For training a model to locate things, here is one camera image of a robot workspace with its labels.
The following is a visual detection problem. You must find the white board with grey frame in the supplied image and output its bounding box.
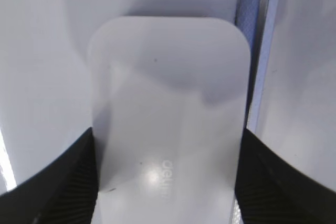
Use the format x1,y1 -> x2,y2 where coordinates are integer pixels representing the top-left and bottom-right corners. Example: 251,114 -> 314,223
0,0 -> 275,224

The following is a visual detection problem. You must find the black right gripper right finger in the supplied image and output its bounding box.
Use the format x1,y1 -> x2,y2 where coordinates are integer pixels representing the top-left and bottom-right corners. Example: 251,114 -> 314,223
235,129 -> 335,223

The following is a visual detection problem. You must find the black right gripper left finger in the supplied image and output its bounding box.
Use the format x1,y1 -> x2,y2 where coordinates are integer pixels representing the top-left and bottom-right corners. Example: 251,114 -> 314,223
1,128 -> 99,223

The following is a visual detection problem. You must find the white rectangular board eraser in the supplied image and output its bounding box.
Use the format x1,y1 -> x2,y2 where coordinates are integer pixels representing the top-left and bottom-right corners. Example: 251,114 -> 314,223
87,16 -> 250,223

